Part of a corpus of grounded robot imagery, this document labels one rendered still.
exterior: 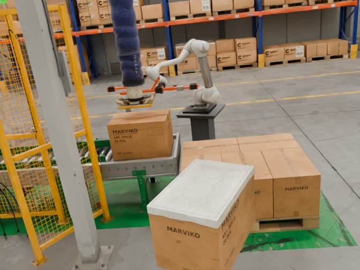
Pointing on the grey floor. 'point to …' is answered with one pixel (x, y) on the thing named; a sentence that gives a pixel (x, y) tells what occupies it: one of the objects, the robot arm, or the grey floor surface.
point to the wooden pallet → (312, 223)
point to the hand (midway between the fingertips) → (160, 89)
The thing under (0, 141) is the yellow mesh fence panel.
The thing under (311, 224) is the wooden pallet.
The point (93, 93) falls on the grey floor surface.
